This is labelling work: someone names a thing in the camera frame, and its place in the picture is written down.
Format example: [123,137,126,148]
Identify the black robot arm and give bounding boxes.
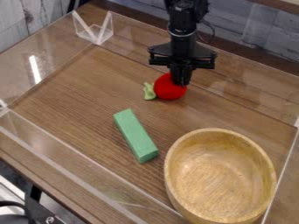
[149,0,218,87]

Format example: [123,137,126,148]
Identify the black cable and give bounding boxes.
[0,200,30,224]

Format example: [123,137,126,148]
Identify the red plush strawberry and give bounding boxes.
[145,73,187,101]

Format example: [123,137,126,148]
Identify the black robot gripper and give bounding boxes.
[149,31,218,86]

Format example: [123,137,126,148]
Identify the wooden bowl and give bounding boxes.
[163,128,277,224]

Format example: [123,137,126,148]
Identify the black table leg bracket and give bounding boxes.
[25,185,66,224]

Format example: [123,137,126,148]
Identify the clear acrylic tray walls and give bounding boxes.
[0,5,299,224]

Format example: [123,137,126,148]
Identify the clear acrylic corner bracket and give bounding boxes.
[71,11,114,46]

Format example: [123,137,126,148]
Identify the green foam block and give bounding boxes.
[114,108,159,164]

